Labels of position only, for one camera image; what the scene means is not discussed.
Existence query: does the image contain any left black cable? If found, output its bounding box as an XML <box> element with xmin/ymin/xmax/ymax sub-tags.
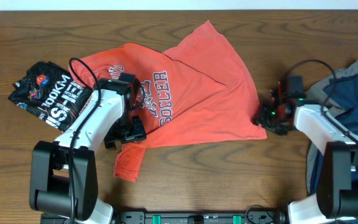
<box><xmin>68</xmin><ymin>57</ymin><xmax>103</xmax><ymax>224</ymax></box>

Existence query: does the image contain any grey shirt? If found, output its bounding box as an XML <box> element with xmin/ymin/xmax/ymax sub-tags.
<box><xmin>305</xmin><ymin>60</ymin><xmax>358</xmax><ymax>194</ymax></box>

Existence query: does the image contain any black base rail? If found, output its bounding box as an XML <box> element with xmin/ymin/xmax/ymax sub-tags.
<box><xmin>109</xmin><ymin>208</ymin><xmax>290</xmax><ymax>224</ymax></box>

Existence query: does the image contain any navy blue shirt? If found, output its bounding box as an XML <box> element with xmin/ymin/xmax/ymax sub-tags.
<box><xmin>306</xmin><ymin>73</ymin><xmax>358</xmax><ymax>195</ymax></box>

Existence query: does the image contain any black printed folded shirt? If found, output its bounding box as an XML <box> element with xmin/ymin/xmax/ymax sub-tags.
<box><xmin>8</xmin><ymin>62</ymin><xmax>92</xmax><ymax>132</ymax></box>

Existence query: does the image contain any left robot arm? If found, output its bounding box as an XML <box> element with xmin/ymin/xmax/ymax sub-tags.
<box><xmin>29</xmin><ymin>74</ymin><xmax>147</xmax><ymax>223</ymax></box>

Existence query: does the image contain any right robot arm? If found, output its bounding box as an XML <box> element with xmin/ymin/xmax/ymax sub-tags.
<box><xmin>252</xmin><ymin>94</ymin><xmax>358</xmax><ymax>223</ymax></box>

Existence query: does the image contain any orange red soccer t-shirt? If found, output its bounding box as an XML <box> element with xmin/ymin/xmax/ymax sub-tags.
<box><xmin>68</xmin><ymin>22</ymin><xmax>267</xmax><ymax>182</ymax></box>

